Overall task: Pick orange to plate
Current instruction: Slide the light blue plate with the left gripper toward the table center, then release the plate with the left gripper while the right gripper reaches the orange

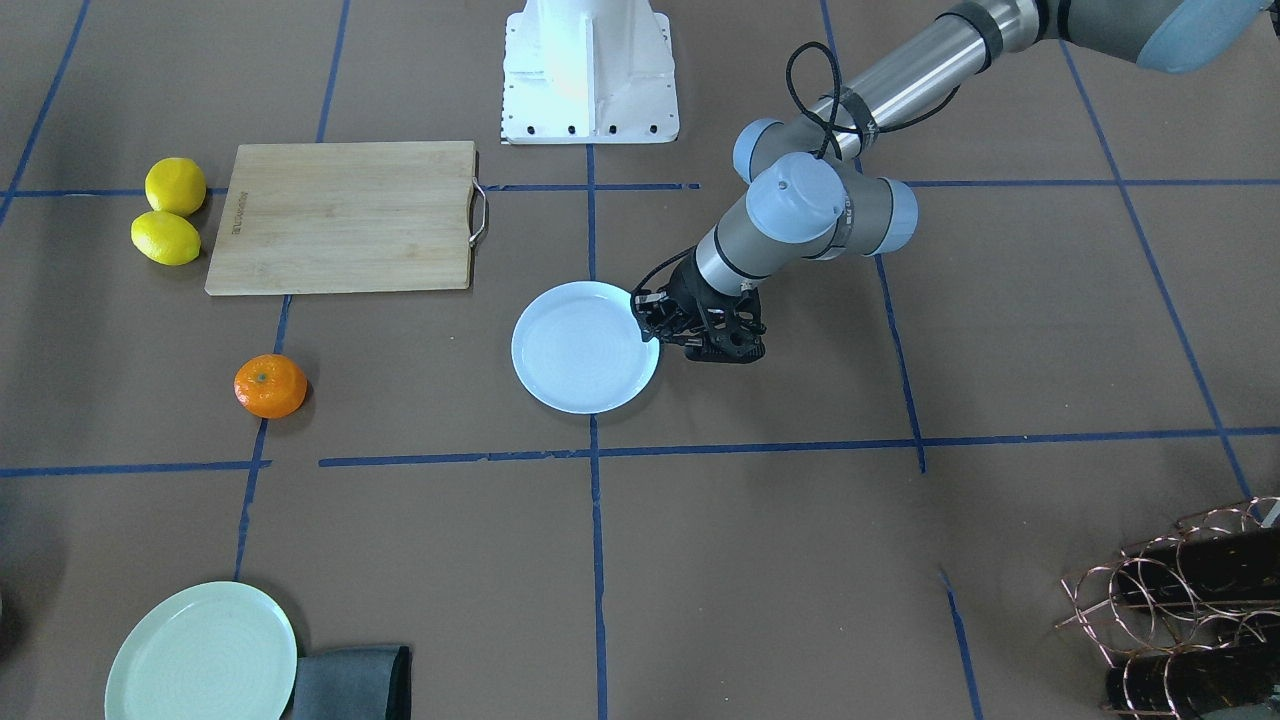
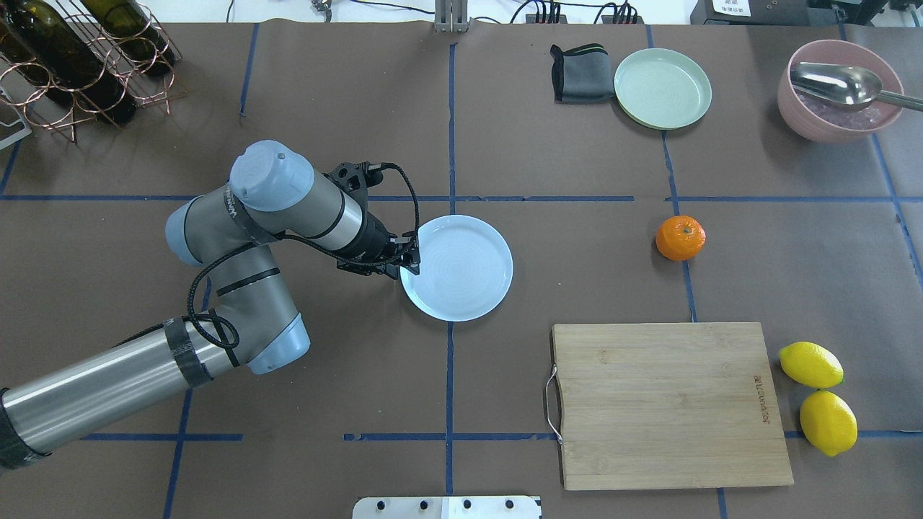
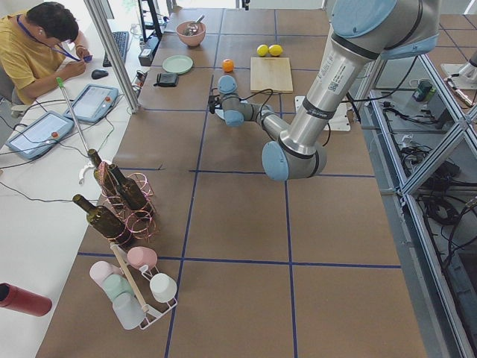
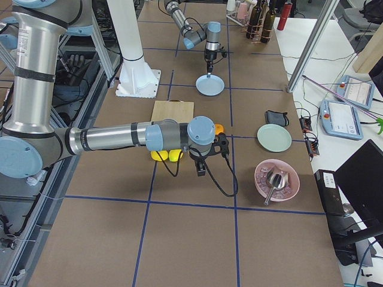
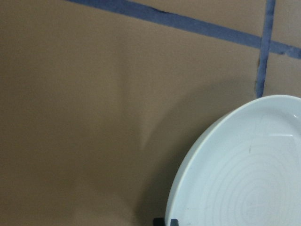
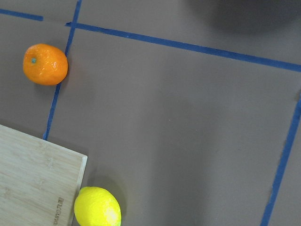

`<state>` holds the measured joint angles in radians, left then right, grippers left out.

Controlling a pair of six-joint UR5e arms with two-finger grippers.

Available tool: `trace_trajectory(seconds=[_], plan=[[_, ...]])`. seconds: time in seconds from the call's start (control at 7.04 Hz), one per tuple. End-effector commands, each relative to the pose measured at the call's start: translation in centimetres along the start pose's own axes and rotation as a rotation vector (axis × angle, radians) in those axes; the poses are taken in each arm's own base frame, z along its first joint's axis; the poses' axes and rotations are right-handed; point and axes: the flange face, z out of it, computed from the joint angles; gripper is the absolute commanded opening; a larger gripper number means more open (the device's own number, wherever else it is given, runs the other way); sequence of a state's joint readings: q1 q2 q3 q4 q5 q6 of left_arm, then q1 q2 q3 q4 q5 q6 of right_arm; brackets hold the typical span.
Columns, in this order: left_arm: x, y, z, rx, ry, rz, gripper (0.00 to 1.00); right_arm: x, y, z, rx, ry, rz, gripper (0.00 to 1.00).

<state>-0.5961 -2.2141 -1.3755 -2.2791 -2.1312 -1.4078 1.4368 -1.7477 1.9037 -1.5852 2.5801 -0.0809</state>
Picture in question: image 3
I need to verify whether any orange fruit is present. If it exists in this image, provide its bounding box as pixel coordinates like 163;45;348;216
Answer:
221;58;235;73

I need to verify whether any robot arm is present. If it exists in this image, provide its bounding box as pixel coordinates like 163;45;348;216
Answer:
209;0;441;181

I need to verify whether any light green plate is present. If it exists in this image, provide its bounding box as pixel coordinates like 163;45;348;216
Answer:
162;55;194;75

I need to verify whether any wooden cutting board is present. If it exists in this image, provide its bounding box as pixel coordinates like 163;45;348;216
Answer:
250;57;294;93

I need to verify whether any folded grey cloth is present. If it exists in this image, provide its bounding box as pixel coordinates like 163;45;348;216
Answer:
154;72;179;87

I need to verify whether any pink cup on rack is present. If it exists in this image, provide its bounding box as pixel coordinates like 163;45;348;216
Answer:
127;246;157;269

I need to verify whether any white cup on rack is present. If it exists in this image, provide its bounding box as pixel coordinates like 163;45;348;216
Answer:
149;273;177;303

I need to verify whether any yellow lemon near board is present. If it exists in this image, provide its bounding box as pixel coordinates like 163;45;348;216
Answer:
256;44;269;57

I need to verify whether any yellow lemon outer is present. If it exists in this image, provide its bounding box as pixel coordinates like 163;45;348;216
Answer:
268;44;283;57

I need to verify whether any white cup rack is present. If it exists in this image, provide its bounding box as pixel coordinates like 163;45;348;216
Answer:
110;244;178;330

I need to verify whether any dark green wine bottle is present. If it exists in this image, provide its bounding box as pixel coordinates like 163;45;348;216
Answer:
72;194;131;245

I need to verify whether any pink bowl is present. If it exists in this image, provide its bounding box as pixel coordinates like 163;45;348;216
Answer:
176;21;206;47

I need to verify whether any metal scoop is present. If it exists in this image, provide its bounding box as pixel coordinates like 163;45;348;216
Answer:
183;14;205;36

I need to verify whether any mint green cup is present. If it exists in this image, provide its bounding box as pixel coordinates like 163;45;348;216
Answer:
101;274;134;301

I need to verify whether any teach pendant far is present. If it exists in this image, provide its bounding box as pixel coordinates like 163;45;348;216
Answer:
72;84;119;124

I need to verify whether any teach pendant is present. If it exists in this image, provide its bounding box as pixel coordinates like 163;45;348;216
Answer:
6;111;74;160
72;84;119;124

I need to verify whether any light pink cup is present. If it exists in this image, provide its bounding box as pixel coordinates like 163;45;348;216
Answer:
89;261;122;288

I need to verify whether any translucent white cup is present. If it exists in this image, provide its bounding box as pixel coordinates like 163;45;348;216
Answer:
112;292;146;330

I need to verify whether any black computer mouse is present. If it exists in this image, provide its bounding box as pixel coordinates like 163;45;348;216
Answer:
91;69;109;80

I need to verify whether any black keyboard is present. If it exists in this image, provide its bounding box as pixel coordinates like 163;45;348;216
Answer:
102;31;130;69

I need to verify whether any teach pendant near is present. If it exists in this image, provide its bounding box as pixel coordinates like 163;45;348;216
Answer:
6;111;74;160

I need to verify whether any seated person yellow shirt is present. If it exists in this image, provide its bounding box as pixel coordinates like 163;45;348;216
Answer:
1;1;92;104

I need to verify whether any red thermos bottle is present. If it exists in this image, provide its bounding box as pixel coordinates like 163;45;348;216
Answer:
1;283;52;317

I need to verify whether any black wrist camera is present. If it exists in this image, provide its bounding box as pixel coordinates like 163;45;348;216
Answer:
208;95;221;114

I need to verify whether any copper wire bottle rack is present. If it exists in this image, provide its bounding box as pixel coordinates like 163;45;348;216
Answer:
94;161;156;251

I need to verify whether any aluminium frame post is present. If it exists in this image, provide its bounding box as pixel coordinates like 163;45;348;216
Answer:
84;0;140;113

